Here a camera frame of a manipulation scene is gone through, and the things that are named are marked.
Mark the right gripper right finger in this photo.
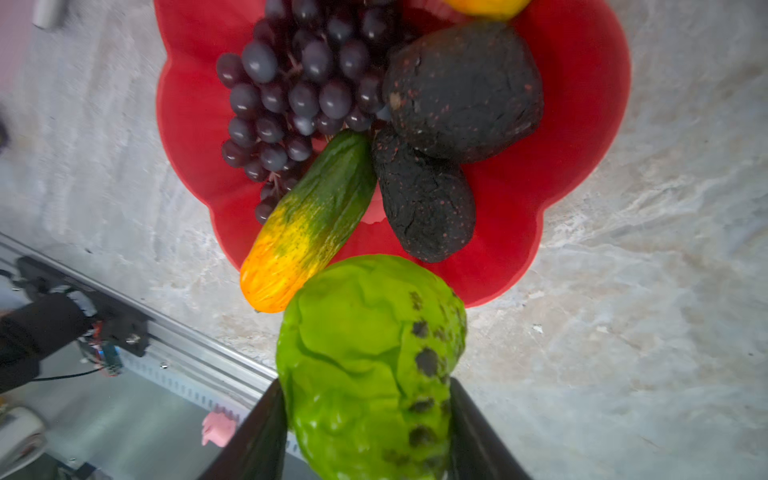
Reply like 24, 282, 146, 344
448, 378, 532, 480

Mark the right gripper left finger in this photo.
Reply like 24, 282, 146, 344
198, 380, 288, 480

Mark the green custard apple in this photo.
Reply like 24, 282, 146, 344
276, 255, 467, 479

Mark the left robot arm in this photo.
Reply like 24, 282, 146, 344
1, 291, 97, 393

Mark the pink small object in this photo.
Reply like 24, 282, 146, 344
201, 410, 238, 448

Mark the dark avocado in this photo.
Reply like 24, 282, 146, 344
371, 125, 476, 263
382, 20, 544, 163

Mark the dark grape bunch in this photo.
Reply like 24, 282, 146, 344
216, 0, 410, 223

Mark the red flower-shaped plate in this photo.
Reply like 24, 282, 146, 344
155, 0, 631, 307

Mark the red-yellow mango fruit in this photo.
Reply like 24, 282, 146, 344
445, 0, 531, 21

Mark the aluminium front rail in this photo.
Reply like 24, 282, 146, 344
1, 236, 312, 479

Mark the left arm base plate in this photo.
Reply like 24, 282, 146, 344
16, 256, 149, 357

